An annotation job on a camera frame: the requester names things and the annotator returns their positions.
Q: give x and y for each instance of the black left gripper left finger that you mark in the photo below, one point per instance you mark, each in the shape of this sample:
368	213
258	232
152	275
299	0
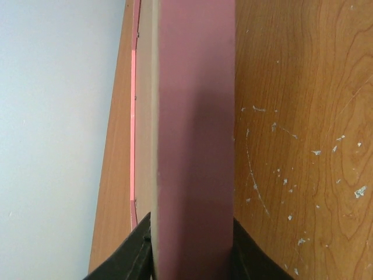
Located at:
132	260

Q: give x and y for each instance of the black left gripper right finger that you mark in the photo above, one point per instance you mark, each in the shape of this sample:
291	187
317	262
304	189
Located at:
249	261

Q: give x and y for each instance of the pink wooden photo frame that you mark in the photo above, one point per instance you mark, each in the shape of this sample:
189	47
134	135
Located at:
182	134

